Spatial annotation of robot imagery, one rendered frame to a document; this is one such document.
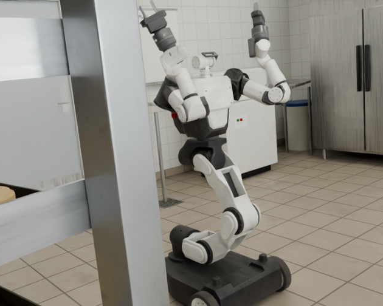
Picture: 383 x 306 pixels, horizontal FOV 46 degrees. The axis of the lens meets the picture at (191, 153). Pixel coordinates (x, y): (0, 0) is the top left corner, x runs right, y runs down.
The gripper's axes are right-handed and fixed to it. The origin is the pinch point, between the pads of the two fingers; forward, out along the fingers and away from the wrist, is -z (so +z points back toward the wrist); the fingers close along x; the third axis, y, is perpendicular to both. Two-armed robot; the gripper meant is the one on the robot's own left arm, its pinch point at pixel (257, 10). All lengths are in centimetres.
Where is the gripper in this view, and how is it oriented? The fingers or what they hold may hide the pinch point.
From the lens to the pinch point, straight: 254.9
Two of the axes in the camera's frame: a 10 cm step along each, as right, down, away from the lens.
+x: -3.8, -1.8, -9.1
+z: 0.7, 9.7, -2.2
